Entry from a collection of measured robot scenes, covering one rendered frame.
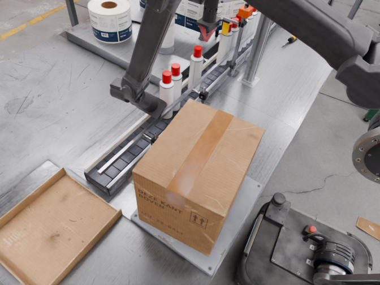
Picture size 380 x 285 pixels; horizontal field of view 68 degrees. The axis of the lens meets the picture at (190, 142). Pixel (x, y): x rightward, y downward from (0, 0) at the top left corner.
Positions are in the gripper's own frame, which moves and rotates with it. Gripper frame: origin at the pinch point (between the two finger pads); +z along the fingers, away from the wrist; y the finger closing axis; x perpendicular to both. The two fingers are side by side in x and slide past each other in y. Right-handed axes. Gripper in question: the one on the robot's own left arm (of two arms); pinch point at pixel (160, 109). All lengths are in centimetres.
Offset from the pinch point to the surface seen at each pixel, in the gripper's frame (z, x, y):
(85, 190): -15.6, 35.6, 2.4
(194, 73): 10.0, -19.8, -1.1
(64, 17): 158, -40, 234
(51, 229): -25, 47, 1
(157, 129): 1.3, 7.0, -2.4
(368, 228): 115, 0, -118
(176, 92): 0.8, -8.7, -1.9
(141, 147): -5.0, 14.9, -3.1
